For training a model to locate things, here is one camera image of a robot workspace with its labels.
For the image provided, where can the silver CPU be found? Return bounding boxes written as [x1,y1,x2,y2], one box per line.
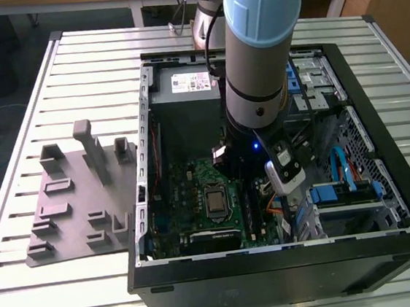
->
[204,190,227,213]

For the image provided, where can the green motherboard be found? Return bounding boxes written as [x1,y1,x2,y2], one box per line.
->
[143,149,285,261]

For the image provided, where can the CPU socket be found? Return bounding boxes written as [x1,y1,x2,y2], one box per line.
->
[200,181,233,226]

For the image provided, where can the grey power supply unit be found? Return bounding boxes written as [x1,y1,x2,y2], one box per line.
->
[144,61,233,163]

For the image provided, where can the blue disk carrier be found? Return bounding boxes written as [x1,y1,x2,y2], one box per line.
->
[309,176,386,210]
[285,58,303,96]

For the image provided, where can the black graphics card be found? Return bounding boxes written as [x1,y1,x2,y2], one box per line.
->
[187,225,244,254]

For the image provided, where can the grey metal disk cage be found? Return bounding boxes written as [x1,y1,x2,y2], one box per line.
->
[282,45,352,133]
[303,172,410,241]

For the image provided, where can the black open PC case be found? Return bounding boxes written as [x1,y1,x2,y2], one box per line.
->
[101,23,410,307]

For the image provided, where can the grey parts rack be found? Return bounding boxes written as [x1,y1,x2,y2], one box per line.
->
[10,113,149,269]

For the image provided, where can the wooden cabinet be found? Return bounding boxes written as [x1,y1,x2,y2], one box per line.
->
[339,0,410,70]

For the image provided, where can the black camera mounting bracket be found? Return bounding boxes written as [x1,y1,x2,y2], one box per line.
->
[255,125,296,163]

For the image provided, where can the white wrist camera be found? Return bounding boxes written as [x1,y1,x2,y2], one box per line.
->
[262,142,309,197]

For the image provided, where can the orange wires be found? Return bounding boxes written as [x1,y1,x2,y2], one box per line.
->
[264,195,290,217]

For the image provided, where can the black cable bundle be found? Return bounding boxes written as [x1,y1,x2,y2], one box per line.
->
[285,105,349,160]

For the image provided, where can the blue data cable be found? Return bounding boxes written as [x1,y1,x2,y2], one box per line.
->
[328,144,357,195]

